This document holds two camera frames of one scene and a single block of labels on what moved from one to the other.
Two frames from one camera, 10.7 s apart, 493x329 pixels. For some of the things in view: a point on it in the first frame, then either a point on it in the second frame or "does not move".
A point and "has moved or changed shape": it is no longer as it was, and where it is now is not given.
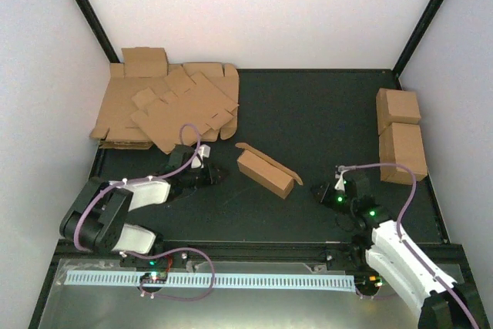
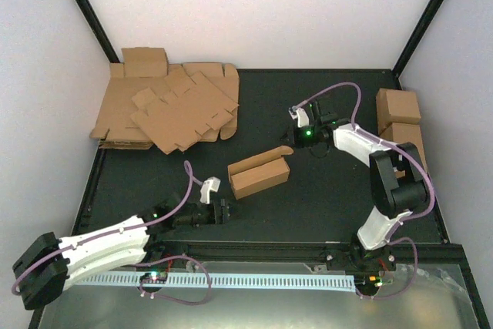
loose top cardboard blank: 189,99 does not move
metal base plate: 72,307 does not move
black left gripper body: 195,182 -> 213,216
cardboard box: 266,173 has moved or changed shape
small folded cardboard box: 145,62 does not move
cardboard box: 396,106 does not move
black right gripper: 323,195 -> 295,139
